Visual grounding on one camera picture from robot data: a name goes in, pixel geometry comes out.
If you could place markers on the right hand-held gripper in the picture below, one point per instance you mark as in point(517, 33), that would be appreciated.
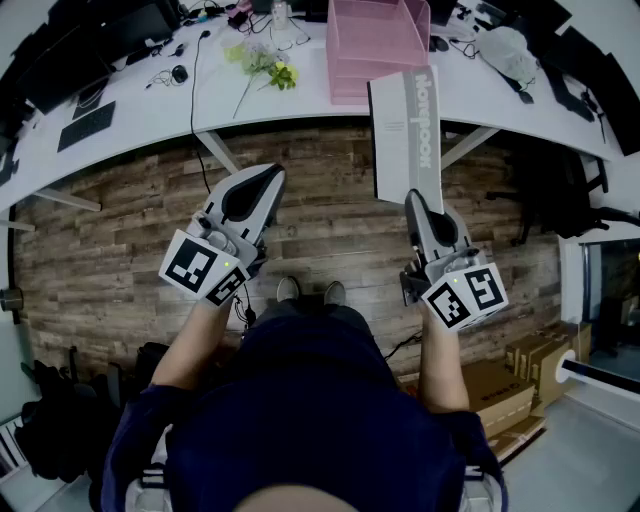
point(465, 300)

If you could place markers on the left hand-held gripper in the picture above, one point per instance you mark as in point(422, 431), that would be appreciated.
point(195, 270)

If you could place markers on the grey white notebook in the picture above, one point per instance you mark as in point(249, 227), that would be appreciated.
point(395, 150)

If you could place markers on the pink mesh tray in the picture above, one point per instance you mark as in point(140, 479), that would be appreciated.
point(370, 45)

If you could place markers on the person's right forearm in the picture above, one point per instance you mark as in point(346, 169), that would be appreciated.
point(442, 365)

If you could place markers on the person's left forearm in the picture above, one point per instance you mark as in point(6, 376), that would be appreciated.
point(192, 345)

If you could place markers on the white desk leg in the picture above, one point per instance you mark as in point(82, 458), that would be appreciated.
point(65, 199)
point(470, 145)
point(220, 150)

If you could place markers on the person's left shoe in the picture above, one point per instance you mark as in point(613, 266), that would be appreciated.
point(288, 290)

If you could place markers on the person's shoe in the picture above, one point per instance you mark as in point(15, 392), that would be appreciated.
point(335, 293)
point(288, 290)

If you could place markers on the black office chair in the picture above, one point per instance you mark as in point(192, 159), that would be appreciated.
point(560, 200)

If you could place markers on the person's right shoe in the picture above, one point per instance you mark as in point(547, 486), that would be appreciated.
point(335, 293)

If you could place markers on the person's dark trousers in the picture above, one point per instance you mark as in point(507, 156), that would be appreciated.
point(310, 312)

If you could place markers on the white framed glass door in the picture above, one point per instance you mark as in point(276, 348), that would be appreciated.
point(570, 280)

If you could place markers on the artificial flower bunch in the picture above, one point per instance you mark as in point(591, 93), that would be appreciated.
point(260, 62)

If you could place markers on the black computer mouse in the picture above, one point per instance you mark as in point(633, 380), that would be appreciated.
point(180, 74)
point(439, 44)

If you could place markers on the small black clip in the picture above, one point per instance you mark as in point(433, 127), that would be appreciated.
point(178, 49)

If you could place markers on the flat cardboard box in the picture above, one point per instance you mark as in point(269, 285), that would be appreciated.
point(520, 435)
point(492, 395)

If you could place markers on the black keyboard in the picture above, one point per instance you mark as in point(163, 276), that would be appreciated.
point(87, 125)

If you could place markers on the black rimmed glasses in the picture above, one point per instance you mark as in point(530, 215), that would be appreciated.
point(300, 38)

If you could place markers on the white bar with black stripe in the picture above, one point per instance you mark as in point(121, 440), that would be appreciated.
point(570, 356)

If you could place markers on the black flat pad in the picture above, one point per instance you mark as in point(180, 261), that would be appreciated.
point(90, 107)

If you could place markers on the black power adapter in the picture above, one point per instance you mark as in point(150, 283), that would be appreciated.
point(237, 19)

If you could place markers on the black monitor stand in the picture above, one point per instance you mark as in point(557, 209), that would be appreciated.
point(565, 92)

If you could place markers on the white plastic bag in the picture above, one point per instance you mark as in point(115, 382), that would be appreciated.
point(507, 55)

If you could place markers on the yellow blue small toy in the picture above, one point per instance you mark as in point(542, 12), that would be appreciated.
point(202, 16)

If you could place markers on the clear plastic bottle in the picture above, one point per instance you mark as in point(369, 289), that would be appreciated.
point(281, 12)

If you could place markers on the pink small pouch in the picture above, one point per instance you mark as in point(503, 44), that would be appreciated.
point(244, 5)

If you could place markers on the black monitor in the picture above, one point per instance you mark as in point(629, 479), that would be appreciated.
point(60, 70)
point(530, 15)
point(625, 110)
point(585, 50)
point(261, 5)
point(135, 30)
point(315, 7)

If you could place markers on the person's navy shirt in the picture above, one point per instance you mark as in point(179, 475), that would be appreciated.
point(310, 425)

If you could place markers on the round brown fixture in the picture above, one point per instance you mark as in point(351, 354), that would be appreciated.
point(11, 300)

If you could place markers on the black backpack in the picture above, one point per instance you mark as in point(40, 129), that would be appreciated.
point(55, 425)

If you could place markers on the white slatted shelf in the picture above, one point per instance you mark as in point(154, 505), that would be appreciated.
point(12, 450)

